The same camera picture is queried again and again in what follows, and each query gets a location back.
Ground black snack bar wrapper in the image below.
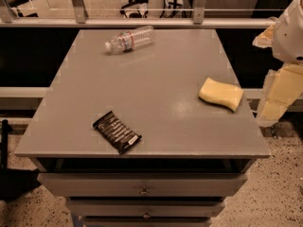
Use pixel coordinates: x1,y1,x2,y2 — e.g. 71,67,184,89
93,111,142,154

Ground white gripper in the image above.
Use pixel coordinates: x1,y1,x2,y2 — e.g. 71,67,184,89
252,0,303,127

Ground clear plastic water bottle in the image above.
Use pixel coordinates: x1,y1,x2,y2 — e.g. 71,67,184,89
105,26,155,54

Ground black office chair base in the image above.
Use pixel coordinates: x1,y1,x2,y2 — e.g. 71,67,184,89
120,0,149,18

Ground yellow sponge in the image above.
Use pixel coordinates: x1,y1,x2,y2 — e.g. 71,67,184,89
198,78,243,112

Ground top grey drawer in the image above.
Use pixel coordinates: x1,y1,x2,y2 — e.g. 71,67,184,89
38,173,247,198

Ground bottom grey drawer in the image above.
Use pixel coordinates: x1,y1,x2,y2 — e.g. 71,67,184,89
83,217,211,227

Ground metal railing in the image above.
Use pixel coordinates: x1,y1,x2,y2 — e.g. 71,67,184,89
0,0,276,29

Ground grey drawer cabinet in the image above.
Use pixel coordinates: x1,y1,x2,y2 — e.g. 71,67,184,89
14,28,272,227

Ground grey drawer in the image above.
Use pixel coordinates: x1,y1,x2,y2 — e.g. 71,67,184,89
38,173,247,198
83,217,211,227
67,200,225,218

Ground black stand at left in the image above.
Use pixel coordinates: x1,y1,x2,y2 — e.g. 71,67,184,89
0,119,42,201

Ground middle grey drawer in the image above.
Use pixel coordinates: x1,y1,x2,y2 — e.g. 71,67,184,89
67,200,225,218

